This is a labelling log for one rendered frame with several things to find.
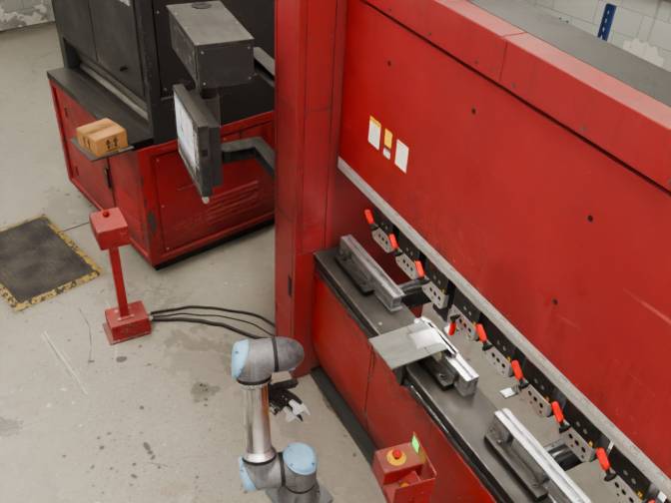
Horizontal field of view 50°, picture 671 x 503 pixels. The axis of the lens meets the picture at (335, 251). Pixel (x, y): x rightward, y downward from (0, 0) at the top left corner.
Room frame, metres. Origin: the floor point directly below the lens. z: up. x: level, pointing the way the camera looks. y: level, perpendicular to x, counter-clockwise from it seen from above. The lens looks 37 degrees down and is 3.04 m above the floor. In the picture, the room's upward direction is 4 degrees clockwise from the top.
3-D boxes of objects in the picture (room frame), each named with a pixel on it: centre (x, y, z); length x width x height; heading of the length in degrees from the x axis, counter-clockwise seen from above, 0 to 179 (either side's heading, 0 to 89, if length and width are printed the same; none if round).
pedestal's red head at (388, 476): (1.69, -0.31, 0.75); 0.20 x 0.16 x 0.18; 21
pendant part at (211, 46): (3.04, 0.61, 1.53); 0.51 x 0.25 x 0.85; 26
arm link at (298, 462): (1.55, 0.08, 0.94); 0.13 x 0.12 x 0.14; 104
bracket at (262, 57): (3.19, 0.44, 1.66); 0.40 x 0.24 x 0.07; 30
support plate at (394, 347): (2.12, -0.32, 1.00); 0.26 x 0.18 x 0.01; 120
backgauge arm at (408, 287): (2.78, -0.55, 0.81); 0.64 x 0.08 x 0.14; 120
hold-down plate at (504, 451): (1.65, -0.70, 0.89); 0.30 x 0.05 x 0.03; 30
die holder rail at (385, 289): (2.68, -0.17, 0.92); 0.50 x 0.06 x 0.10; 30
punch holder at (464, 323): (2.05, -0.53, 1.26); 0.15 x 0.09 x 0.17; 30
